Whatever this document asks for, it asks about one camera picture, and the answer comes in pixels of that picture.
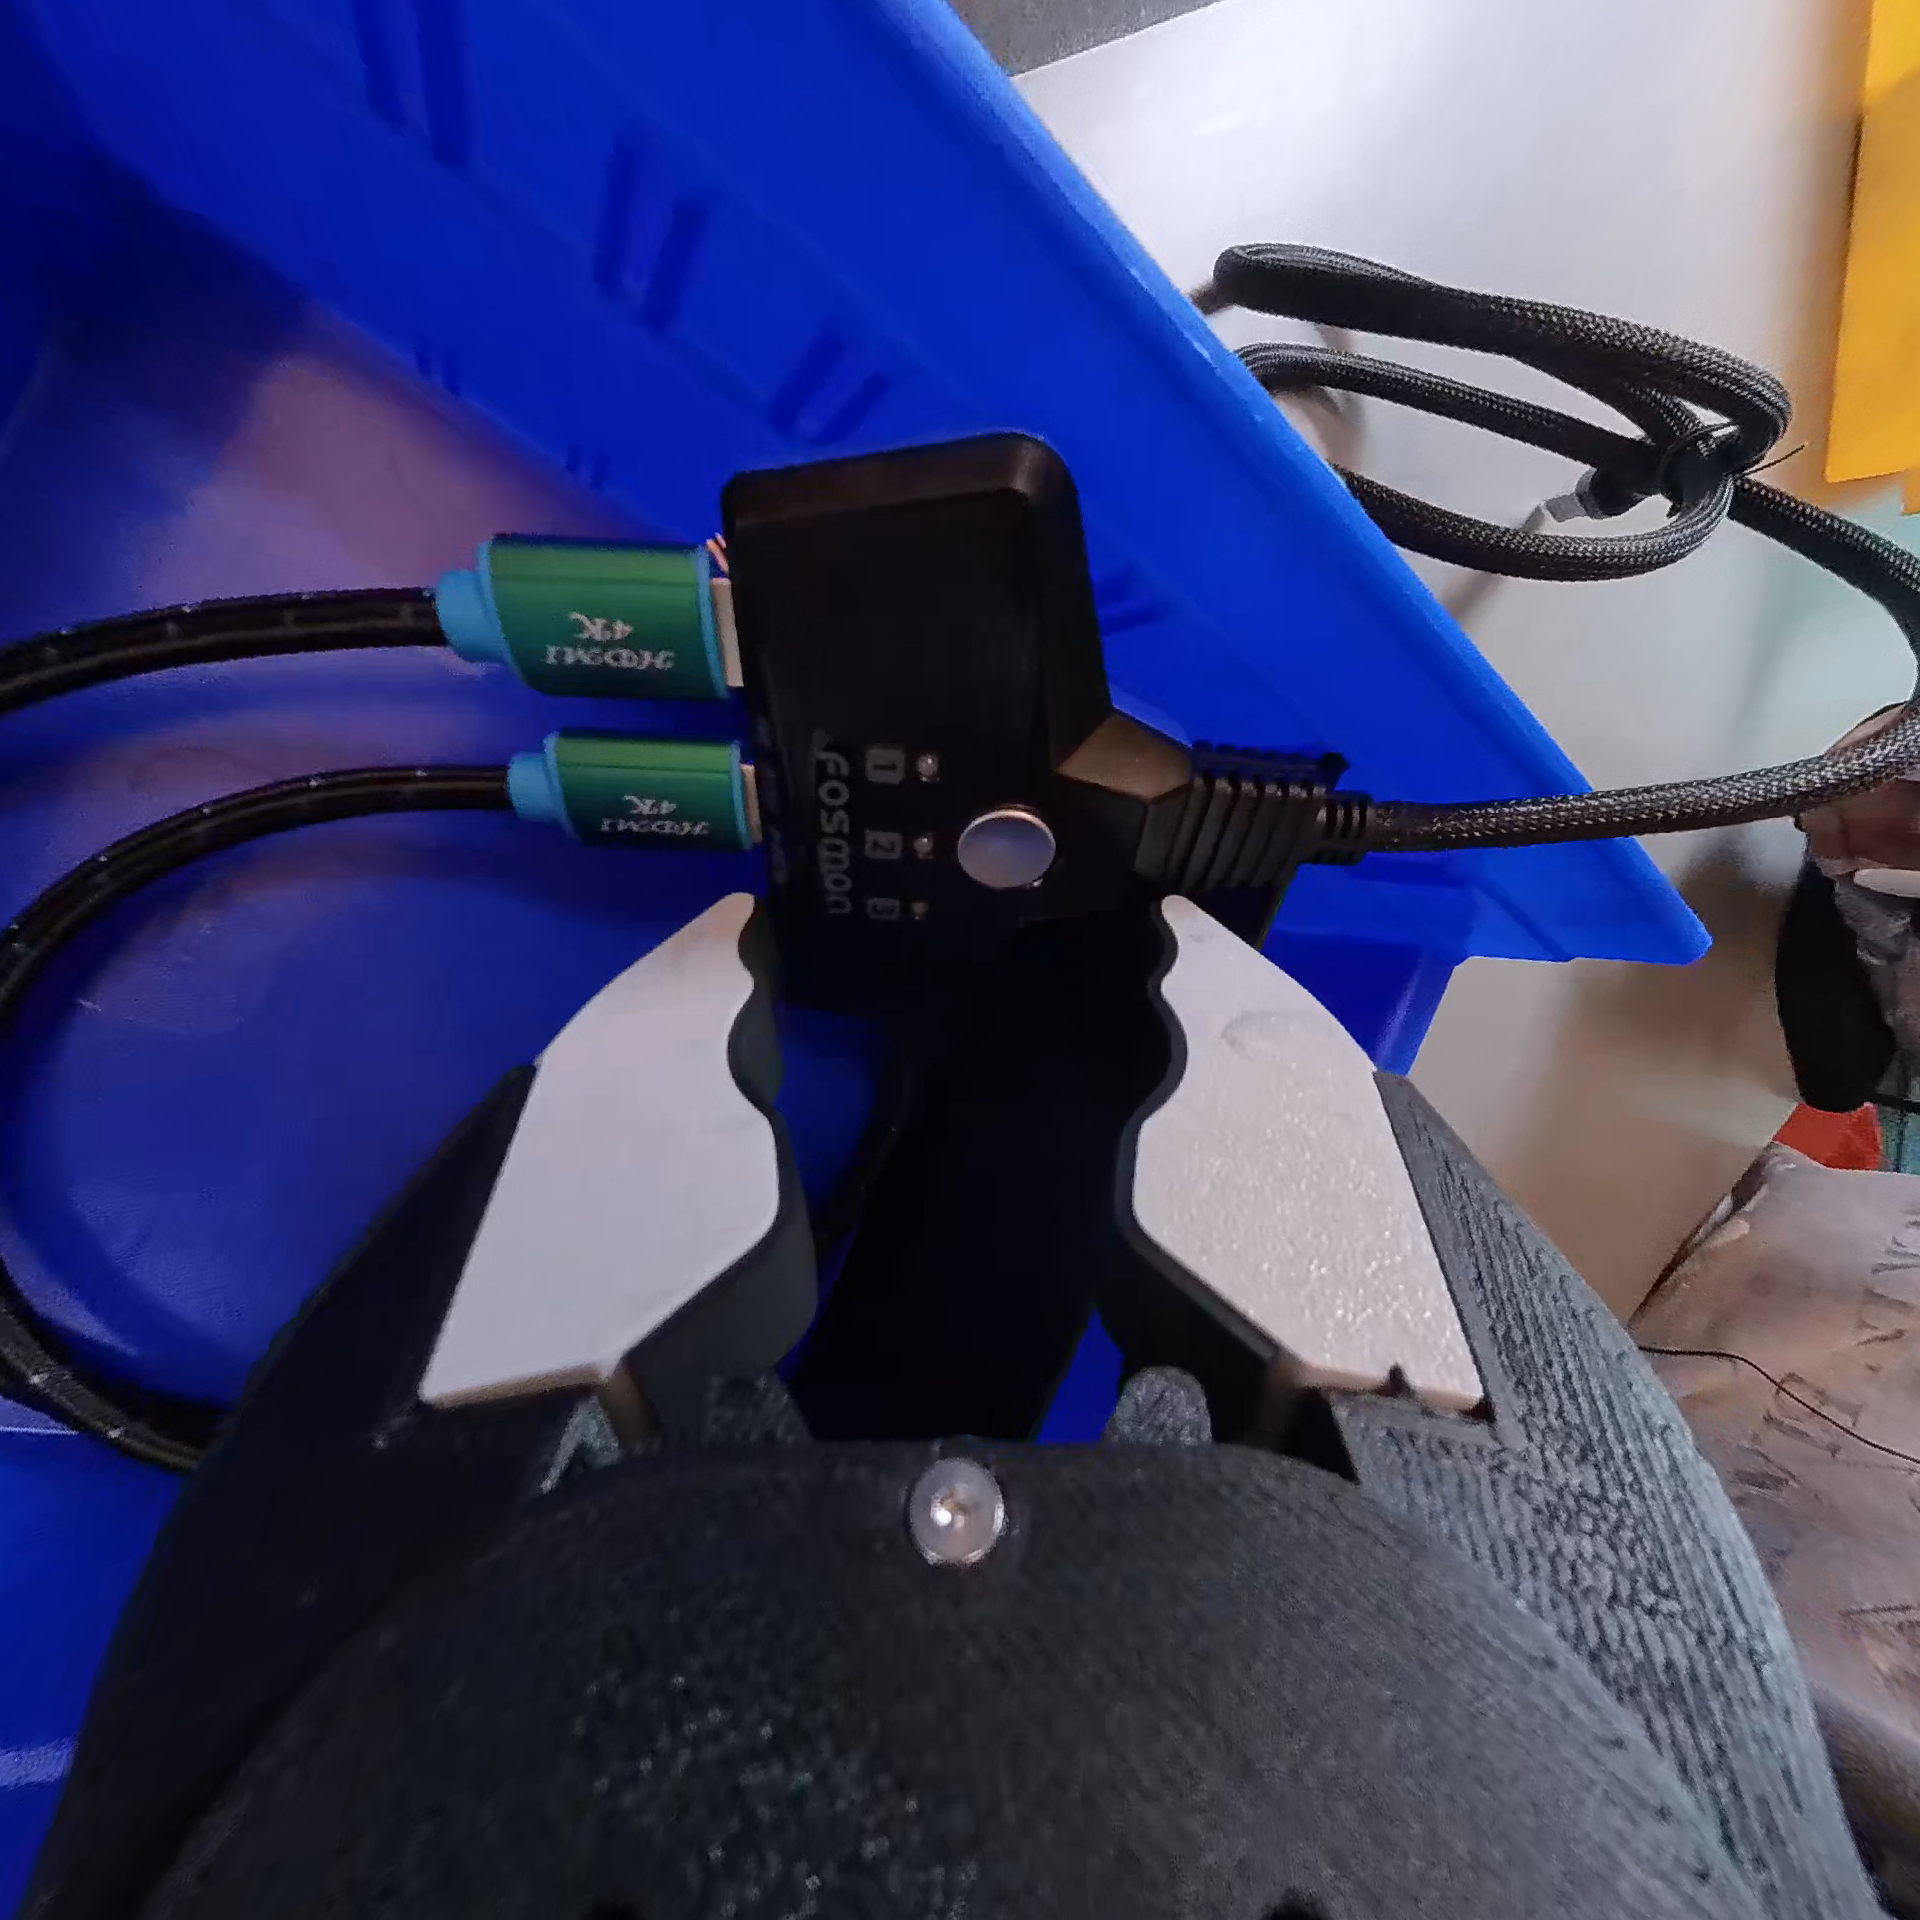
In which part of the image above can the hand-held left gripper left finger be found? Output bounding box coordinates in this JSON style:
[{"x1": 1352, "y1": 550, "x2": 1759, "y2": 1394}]
[{"x1": 417, "y1": 894, "x2": 823, "y2": 1434}]

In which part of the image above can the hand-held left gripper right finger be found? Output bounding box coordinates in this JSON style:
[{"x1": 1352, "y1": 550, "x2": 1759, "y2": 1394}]
[{"x1": 1100, "y1": 894, "x2": 1490, "y2": 1427}]

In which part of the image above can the green plug hdmi cable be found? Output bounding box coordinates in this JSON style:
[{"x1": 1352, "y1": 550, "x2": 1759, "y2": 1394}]
[
  {"x1": 0, "y1": 729, "x2": 762, "y2": 1475},
  {"x1": 0, "y1": 533, "x2": 742, "y2": 720}
]

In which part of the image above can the black braided cable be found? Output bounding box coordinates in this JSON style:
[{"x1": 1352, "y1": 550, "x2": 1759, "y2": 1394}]
[{"x1": 1191, "y1": 240, "x2": 1920, "y2": 904}]

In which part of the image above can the black hdmi switch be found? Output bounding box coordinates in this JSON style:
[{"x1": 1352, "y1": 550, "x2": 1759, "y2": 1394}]
[{"x1": 719, "y1": 432, "x2": 1375, "y2": 1010}]

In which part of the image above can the blue storage bin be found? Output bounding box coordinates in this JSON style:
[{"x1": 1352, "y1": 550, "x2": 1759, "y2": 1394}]
[{"x1": 0, "y1": 0, "x2": 1714, "y2": 1801}]

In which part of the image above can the yellow divided storage bin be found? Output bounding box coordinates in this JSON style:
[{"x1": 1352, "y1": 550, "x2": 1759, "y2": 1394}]
[{"x1": 1820, "y1": 0, "x2": 1920, "y2": 486}]

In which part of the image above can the black lavalier microphone cable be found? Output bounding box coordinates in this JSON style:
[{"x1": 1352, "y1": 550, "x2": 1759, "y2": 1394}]
[{"x1": 1639, "y1": 1342, "x2": 1920, "y2": 1456}]

